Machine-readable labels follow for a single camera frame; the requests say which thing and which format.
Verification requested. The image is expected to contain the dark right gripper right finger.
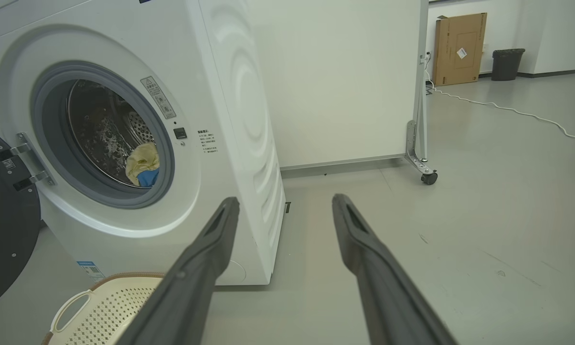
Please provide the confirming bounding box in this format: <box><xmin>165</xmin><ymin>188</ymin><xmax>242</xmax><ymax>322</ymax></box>
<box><xmin>332</xmin><ymin>194</ymin><xmax>460</xmax><ymax>345</ymax></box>

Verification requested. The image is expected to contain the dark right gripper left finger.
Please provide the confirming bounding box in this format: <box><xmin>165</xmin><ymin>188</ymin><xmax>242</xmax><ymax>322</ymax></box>
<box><xmin>116</xmin><ymin>196</ymin><xmax>241</xmax><ymax>345</ymax></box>

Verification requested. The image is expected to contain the cream bear print garment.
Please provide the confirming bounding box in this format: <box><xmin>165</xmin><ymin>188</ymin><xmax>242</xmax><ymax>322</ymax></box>
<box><xmin>125</xmin><ymin>142</ymin><xmax>160</xmax><ymax>185</ymax></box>

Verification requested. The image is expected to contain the washing machine door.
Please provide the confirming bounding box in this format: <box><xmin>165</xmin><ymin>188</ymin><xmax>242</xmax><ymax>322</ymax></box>
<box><xmin>0</xmin><ymin>123</ymin><xmax>42</xmax><ymax>315</ymax></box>

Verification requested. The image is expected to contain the stainless steel washing machine drum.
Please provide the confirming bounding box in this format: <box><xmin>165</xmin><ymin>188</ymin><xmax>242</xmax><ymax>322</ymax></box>
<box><xmin>66</xmin><ymin>79</ymin><xmax>156</xmax><ymax>188</ymax></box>

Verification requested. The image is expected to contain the white front-load washing machine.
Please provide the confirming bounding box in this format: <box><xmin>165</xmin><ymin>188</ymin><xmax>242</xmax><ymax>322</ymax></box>
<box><xmin>0</xmin><ymin>0</ymin><xmax>287</xmax><ymax>286</ymax></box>

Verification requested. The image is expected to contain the round filter cover flap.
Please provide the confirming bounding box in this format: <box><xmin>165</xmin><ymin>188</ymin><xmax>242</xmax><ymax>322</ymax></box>
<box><xmin>229</xmin><ymin>259</ymin><xmax>247</xmax><ymax>284</ymax></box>

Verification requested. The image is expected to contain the cream perforated laundry basket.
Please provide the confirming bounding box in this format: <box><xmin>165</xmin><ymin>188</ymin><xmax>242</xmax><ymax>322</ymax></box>
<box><xmin>42</xmin><ymin>272</ymin><xmax>166</xmax><ymax>345</ymax></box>

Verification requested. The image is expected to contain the blue energy label sticker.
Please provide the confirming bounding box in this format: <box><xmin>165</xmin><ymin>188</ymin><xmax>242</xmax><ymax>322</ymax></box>
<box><xmin>76</xmin><ymin>261</ymin><xmax>106</xmax><ymax>284</ymax></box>

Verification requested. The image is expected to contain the grey stand foot with caster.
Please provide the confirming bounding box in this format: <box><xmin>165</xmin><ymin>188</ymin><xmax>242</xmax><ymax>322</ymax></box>
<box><xmin>405</xmin><ymin>119</ymin><xmax>438</xmax><ymax>186</ymax></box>

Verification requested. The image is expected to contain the grey warning sticker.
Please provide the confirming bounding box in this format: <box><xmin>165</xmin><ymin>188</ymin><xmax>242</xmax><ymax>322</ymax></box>
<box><xmin>140</xmin><ymin>76</ymin><xmax>177</xmax><ymax>120</ymax></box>

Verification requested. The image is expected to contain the white partition board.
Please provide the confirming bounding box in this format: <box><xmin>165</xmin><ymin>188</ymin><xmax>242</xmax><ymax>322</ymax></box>
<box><xmin>246</xmin><ymin>0</ymin><xmax>430</xmax><ymax>171</ymax></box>

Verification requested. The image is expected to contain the brown cardboard box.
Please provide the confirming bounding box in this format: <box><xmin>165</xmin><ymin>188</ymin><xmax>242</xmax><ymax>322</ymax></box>
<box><xmin>432</xmin><ymin>12</ymin><xmax>488</xmax><ymax>87</ymax></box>

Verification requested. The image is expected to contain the dark grey trash bin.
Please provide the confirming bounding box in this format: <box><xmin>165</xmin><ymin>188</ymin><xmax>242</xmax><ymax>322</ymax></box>
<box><xmin>491</xmin><ymin>48</ymin><xmax>526</xmax><ymax>81</ymax></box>

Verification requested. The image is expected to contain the white floor cable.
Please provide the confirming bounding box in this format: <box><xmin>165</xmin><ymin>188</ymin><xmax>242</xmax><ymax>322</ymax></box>
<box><xmin>423</xmin><ymin>53</ymin><xmax>575</xmax><ymax>148</ymax></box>

